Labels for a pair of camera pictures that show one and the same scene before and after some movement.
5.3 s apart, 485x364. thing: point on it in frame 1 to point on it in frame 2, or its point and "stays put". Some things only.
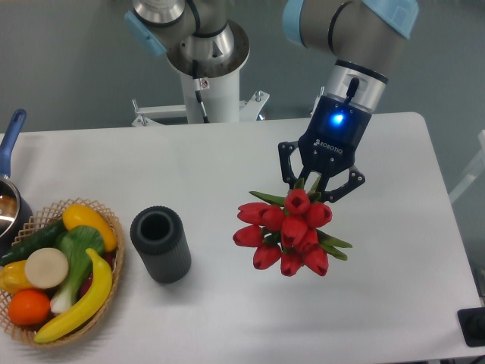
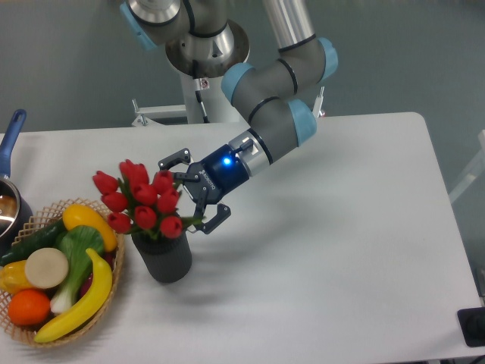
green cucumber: [46, 237] stays put
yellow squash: [75, 215] stays put
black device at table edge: [472, 324] stays put
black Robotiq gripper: [329, 144] to [217, 177]
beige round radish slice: [46, 268] stays put
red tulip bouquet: [288, 232] to [137, 203]
